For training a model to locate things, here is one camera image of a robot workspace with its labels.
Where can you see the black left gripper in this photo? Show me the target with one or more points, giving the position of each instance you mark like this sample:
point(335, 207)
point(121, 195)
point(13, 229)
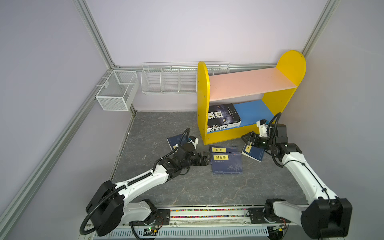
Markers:
point(205, 161)

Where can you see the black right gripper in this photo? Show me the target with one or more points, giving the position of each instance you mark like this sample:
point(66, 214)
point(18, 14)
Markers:
point(252, 136)

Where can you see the blue book front stack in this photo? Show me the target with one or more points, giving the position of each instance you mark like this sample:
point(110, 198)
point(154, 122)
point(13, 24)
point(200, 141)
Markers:
point(227, 164)

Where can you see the white booklet black text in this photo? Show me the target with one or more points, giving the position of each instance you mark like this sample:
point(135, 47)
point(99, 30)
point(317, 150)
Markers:
point(220, 128)

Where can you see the black book orange title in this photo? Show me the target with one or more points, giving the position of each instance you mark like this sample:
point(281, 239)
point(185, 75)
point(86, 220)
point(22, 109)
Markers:
point(239, 123)

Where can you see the dark eye cover book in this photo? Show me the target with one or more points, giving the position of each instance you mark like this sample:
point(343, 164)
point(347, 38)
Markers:
point(222, 115)

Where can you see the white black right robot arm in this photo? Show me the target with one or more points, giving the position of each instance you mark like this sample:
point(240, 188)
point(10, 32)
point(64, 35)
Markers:
point(327, 215)

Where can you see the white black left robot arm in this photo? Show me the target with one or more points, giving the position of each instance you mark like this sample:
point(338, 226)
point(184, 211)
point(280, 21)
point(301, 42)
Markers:
point(113, 204)

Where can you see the blue book under eye book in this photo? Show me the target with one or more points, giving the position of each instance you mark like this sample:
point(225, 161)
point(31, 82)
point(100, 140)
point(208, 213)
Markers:
point(174, 141)

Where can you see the yellow pink blue bookshelf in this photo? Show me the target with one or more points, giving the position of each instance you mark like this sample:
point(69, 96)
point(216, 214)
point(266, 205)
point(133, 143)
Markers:
point(257, 94)

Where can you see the white mesh box basket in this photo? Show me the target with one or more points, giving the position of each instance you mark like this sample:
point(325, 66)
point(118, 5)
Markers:
point(118, 91)

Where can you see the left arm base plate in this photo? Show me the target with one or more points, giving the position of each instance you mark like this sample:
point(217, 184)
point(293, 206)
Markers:
point(159, 217)

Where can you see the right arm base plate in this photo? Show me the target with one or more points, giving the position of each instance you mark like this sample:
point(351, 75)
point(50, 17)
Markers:
point(257, 216)

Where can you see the white wire rack basket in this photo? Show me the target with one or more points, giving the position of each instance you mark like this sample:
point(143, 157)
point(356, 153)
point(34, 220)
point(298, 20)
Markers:
point(169, 77)

